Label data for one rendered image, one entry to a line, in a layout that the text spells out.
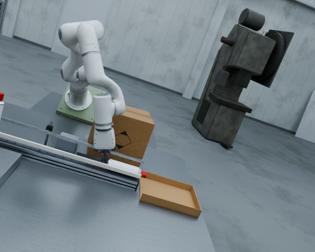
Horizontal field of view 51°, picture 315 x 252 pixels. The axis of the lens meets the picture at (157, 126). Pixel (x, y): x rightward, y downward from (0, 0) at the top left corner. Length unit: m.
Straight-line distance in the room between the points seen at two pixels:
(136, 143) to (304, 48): 10.29
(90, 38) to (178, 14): 9.04
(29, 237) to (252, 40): 5.71
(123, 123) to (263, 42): 5.05
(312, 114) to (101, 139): 10.81
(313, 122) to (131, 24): 6.74
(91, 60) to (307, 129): 10.87
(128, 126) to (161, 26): 8.85
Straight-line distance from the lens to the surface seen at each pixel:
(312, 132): 12.19
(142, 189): 1.69
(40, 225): 1.26
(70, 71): 2.02
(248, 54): 6.46
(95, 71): 1.55
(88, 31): 1.60
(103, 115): 1.54
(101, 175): 1.63
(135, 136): 1.79
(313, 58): 11.97
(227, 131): 6.64
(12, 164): 1.49
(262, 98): 11.50
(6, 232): 1.21
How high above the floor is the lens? 1.57
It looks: 15 degrees down
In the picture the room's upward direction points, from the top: 20 degrees clockwise
